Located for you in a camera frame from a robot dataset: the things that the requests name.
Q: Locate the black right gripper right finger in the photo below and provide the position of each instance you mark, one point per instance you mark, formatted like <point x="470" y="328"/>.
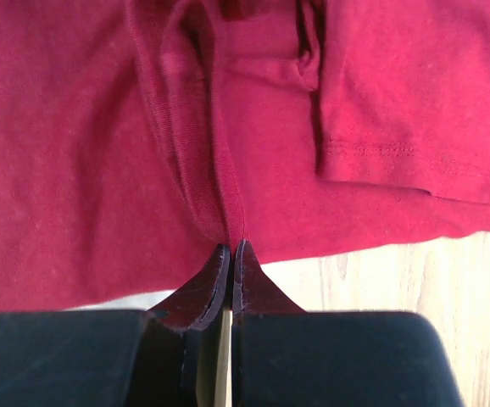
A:
<point x="283" y="355"/>

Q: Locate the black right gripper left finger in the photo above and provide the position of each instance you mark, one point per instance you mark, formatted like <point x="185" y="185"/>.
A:
<point x="169" y="355"/>

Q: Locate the dark red t shirt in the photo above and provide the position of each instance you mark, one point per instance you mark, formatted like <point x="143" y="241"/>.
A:
<point x="135" y="136"/>

